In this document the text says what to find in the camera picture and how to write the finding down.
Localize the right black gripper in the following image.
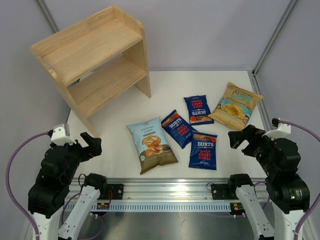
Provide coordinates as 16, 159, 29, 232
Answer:
228, 123, 281, 176

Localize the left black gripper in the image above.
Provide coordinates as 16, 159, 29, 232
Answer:
59, 131, 102, 184

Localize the tan kettle chips bag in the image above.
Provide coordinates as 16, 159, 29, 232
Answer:
208, 82, 264, 130

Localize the blue Burts bag upside-down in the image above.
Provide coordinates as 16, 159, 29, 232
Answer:
184, 95, 215, 126

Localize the light blue cassava chips bag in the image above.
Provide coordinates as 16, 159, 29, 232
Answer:
126, 116, 178, 175

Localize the blue burts bag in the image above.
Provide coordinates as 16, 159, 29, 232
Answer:
161, 109, 199, 149
188, 131, 218, 170

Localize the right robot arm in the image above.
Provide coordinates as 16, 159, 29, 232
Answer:
228, 118, 310, 214

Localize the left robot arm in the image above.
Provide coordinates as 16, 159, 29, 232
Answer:
28, 132, 108, 240

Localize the wooden two-tier shelf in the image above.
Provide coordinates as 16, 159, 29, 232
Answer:
29, 6, 152, 137

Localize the blue Burts bag front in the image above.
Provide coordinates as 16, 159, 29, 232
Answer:
188, 131, 218, 170

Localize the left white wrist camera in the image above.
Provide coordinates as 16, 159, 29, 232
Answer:
48, 123, 77, 146

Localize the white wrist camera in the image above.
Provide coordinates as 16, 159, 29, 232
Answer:
48, 123, 77, 146
263, 118, 291, 140

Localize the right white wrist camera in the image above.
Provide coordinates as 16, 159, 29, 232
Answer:
263, 118, 291, 140

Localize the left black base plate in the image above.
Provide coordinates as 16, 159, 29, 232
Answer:
98, 183, 124, 201

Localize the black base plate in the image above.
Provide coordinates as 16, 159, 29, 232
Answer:
210, 183, 238, 200
98, 183, 124, 201

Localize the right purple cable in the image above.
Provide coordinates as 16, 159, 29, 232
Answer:
281, 119, 320, 240

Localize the aluminium mounting rail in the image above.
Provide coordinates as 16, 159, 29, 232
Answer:
67, 177, 270, 201

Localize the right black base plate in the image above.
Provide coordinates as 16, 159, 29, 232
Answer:
210, 183, 238, 200

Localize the white slotted cable duct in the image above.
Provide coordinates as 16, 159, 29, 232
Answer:
90, 201, 231, 213

